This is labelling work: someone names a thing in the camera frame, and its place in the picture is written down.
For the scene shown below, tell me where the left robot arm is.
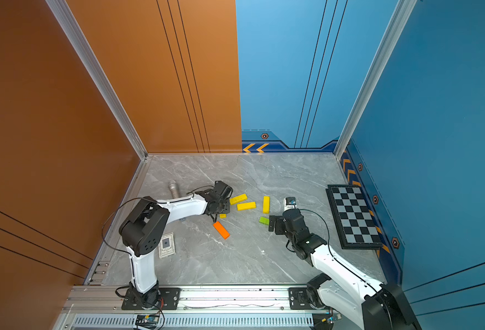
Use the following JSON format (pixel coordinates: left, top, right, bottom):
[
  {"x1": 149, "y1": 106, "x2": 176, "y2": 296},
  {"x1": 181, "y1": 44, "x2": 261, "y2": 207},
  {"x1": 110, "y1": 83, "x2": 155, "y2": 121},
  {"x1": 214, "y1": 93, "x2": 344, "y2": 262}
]
[{"x1": 119, "y1": 181, "x2": 233, "y2": 309}]

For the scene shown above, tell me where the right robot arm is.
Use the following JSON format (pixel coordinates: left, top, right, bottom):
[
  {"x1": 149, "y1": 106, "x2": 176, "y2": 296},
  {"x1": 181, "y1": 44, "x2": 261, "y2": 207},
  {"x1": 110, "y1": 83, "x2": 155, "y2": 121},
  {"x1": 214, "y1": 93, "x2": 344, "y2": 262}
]
[{"x1": 269, "y1": 208, "x2": 421, "y2": 329}]

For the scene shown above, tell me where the orange block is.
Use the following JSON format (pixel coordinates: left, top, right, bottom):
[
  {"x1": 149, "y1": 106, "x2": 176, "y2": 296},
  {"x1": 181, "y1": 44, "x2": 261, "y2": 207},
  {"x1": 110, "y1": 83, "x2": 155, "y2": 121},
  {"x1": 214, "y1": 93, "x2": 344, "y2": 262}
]
[{"x1": 213, "y1": 221, "x2": 230, "y2": 239}]

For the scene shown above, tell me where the grey microphone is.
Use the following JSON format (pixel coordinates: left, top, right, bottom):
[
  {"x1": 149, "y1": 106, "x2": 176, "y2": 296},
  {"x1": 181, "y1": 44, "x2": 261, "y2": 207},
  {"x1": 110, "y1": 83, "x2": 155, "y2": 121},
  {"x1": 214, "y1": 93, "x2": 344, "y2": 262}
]
[{"x1": 168, "y1": 180, "x2": 181, "y2": 199}]

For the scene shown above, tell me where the black white chessboard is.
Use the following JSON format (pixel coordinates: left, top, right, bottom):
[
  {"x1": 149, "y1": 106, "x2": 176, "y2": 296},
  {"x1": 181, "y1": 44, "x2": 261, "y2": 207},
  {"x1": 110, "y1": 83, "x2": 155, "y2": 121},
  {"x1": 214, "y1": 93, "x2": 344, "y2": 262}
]
[{"x1": 326, "y1": 185, "x2": 383, "y2": 250}]

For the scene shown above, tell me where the small printed card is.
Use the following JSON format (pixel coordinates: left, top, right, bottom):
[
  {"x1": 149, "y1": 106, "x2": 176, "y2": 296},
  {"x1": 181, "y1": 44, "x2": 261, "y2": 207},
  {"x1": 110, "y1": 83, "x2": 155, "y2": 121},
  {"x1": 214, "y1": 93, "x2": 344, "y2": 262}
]
[{"x1": 158, "y1": 232, "x2": 176, "y2": 259}]

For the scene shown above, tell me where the right circuit board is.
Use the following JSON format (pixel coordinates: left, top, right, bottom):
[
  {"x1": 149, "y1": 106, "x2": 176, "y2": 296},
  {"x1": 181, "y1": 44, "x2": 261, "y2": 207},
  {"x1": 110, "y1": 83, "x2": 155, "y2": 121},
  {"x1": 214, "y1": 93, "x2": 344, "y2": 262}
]
[{"x1": 311, "y1": 313, "x2": 336, "y2": 330}]

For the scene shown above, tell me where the circuit board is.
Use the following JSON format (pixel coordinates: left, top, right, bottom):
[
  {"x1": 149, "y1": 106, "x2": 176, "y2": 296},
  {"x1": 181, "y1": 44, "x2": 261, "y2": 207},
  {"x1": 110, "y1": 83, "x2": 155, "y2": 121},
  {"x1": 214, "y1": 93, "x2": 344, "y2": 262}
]
[
  {"x1": 311, "y1": 313, "x2": 336, "y2": 330},
  {"x1": 135, "y1": 314, "x2": 162, "y2": 329}
]

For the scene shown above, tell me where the left circuit board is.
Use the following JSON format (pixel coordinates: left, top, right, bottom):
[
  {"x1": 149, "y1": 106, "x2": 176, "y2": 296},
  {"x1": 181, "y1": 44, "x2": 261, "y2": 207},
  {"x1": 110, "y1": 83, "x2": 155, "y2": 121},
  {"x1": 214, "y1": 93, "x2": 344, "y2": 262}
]
[{"x1": 135, "y1": 314, "x2": 162, "y2": 329}]

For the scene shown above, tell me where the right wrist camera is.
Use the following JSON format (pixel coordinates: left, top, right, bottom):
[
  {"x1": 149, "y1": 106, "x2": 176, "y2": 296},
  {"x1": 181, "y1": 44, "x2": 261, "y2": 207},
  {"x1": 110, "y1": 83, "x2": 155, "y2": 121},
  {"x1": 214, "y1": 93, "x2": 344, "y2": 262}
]
[{"x1": 284, "y1": 197, "x2": 297, "y2": 211}]

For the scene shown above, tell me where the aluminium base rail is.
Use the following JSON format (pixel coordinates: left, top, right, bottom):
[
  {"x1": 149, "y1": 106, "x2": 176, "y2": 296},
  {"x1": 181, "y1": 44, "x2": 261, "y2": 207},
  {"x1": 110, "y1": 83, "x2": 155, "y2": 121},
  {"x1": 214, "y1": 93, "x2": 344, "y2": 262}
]
[{"x1": 52, "y1": 283, "x2": 417, "y2": 330}]

